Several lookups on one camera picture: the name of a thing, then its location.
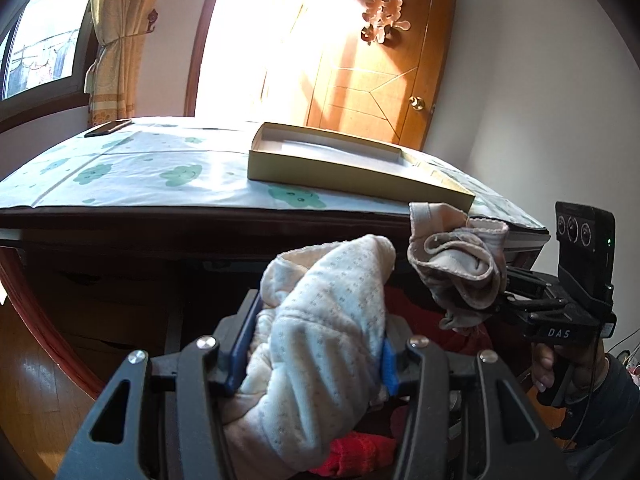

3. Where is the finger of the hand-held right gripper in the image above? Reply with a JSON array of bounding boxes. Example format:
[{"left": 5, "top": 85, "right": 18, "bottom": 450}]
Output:
[
  {"left": 494, "top": 294, "right": 567, "bottom": 318},
  {"left": 506, "top": 266, "right": 551, "bottom": 296}
]

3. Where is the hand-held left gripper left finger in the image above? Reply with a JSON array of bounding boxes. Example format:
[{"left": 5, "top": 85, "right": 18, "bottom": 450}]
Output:
[{"left": 54, "top": 287, "right": 262, "bottom": 480}]

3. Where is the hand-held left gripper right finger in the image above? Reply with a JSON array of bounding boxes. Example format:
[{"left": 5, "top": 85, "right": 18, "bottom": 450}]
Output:
[{"left": 380, "top": 320, "right": 566, "bottom": 480}]

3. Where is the beige pink-trimmed sock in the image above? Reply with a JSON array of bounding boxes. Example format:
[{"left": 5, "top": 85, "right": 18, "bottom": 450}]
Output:
[{"left": 406, "top": 201, "right": 511, "bottom": 332}]

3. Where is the cream dotted sock bundle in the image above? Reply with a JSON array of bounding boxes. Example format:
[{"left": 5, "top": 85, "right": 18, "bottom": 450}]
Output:
[{"left": 222, "top": 234, "right": 398, "bottom": 480}]

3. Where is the shallow cardboard box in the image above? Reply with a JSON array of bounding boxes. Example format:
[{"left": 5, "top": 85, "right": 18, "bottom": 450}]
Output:
[{"left": 247, "top": 121, "right": 476, "bottom": 213}]

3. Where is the person's right forearm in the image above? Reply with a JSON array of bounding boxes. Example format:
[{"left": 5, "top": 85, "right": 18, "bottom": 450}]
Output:
[{"left": 550, "top": 355, "right": 640, "bottom": 480}]

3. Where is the person's right hand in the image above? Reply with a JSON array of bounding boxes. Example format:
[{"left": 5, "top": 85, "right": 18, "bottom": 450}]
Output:
[{"left": 531, "top": 342, "right": 610, "bottom": 402}]

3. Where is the dark wooden dresser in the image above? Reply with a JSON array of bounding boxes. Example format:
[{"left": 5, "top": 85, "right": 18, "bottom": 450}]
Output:
[{"left": 0, "top": 204, "right": 551, "bottom": 411}]

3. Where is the table with cloud tablecloth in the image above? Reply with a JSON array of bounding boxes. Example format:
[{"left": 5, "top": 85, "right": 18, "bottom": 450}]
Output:
[{"left": 0, "top": 116, "right": 546, "bottom": 235}]

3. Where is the wooden door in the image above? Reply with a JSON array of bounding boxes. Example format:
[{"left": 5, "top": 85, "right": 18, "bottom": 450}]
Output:
[{"left": 306, "top": 0, "right": 460, "bottom": 152}]

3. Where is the black smartphone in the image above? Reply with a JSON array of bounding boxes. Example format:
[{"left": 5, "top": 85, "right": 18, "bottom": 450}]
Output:
[{"left": 84, "top": 119, "right": 133, "bottom": 139}]

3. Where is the paper cutout door decoration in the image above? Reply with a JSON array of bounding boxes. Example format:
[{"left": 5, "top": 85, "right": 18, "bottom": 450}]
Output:
[{"left": 361, "top": 0, "right": 412, "bottom": 47}]

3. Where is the yellow patterned curtain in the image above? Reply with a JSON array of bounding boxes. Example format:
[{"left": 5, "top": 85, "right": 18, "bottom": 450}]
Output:
[{"left": 84, "top": 0, "right": 173, "bottom": 128}]

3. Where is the window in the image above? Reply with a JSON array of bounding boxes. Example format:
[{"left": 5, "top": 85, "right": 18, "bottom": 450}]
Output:
[{"left": 0, "top": 0, "right": 93, "bottom": 133}]

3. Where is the wooden door frame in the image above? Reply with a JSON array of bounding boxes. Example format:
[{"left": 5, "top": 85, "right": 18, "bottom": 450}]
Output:
[{"left": 184, "top": 0, "right": 226, "bottom": 117}]

